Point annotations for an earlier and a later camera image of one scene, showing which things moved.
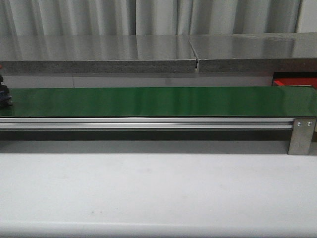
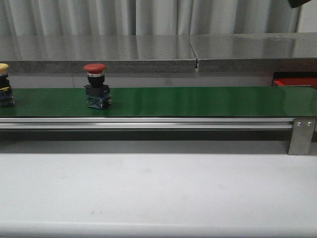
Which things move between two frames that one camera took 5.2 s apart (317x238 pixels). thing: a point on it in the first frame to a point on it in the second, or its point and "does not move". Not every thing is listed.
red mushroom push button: x=6 y=98 to x=98 y=93
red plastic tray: x=295 y=81 does not move
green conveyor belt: x=232 y=101 does not move
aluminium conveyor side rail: x=146 y=123 does not move
